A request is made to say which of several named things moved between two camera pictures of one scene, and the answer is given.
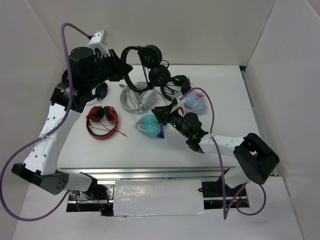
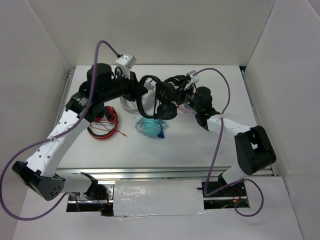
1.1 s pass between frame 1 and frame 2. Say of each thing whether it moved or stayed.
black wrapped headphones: stayed
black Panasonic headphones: moved
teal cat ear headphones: stayed
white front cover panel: stayed
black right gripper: moved
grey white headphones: stayed
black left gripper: moved
